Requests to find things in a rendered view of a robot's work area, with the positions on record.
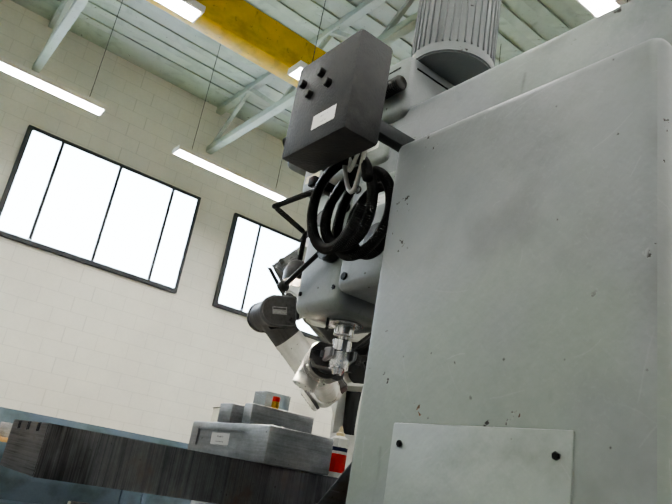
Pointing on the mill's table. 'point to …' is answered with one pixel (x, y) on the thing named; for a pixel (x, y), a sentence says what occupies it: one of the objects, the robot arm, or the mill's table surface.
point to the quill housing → (317, 303)
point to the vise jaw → (230, 413)
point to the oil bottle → (338, 454)
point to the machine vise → (266, 439)
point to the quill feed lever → (304, 269)
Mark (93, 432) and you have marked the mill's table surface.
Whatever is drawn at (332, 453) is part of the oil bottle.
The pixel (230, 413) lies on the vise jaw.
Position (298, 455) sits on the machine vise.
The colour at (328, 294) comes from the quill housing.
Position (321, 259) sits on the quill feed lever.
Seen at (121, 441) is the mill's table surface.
